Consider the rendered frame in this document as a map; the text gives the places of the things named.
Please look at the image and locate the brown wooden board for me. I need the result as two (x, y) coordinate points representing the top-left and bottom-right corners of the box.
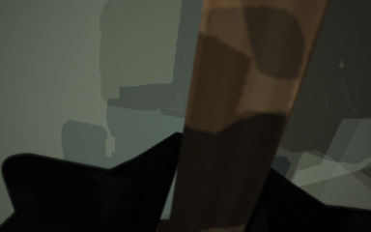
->
(168, 0), (330, 232)

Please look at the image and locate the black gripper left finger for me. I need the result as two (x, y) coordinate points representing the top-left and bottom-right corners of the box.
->
(1, 132), (183, 232)

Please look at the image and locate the dark brown wooden post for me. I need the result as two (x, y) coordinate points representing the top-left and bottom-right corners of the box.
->
(157, 219), (169, 232)

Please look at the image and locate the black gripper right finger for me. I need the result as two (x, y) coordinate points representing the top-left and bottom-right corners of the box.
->
(245, 168), (371, 232)

